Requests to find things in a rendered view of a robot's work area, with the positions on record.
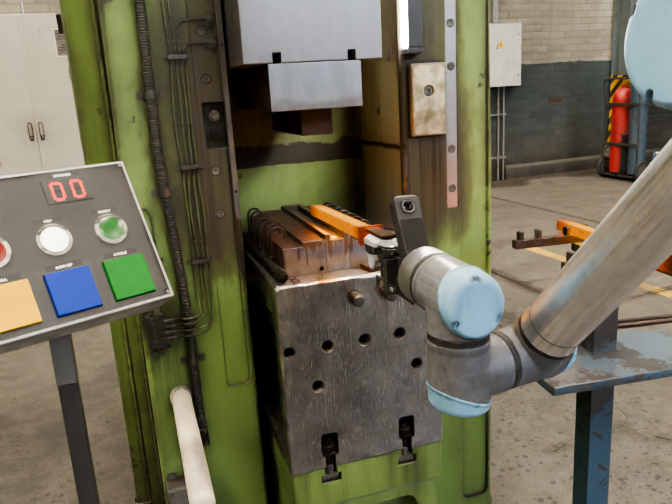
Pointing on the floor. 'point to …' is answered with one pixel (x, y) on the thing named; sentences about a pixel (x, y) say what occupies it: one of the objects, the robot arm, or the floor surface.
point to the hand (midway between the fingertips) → (374, 234)
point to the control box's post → (74, 418)
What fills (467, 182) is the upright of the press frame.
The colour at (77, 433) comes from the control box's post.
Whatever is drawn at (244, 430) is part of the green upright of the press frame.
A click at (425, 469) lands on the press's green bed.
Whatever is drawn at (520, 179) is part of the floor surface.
